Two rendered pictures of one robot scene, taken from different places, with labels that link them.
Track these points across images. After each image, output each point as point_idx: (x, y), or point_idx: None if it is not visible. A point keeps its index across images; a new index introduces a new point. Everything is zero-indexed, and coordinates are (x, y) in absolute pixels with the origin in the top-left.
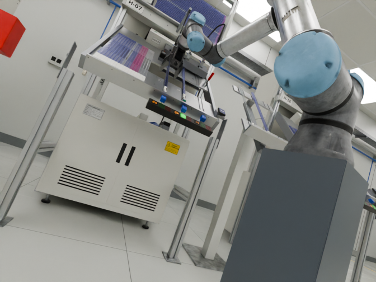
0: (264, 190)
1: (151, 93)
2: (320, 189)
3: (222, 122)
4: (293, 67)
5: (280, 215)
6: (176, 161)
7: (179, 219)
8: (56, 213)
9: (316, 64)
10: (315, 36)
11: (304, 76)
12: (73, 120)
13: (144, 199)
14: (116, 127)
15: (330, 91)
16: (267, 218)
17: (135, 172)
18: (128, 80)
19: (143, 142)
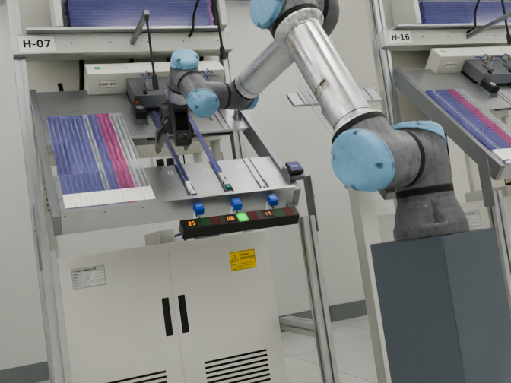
0: (391, 293)
1: (176, 209)
2: (434, 273)
3: (304, 182)
4: (351, 172)
5: (415, 313)
6: (262, 279)
7: (320, 369)
8: None
9: (369, 167)
10: (356, 137)
11: (365, 181)
12: (67, 309)
13: (245, 369)
14: (136, 280)
15: (398, 175)
16: (406, 321)
17: (205, 334)
18: (134, 211)
19: (192, 279)
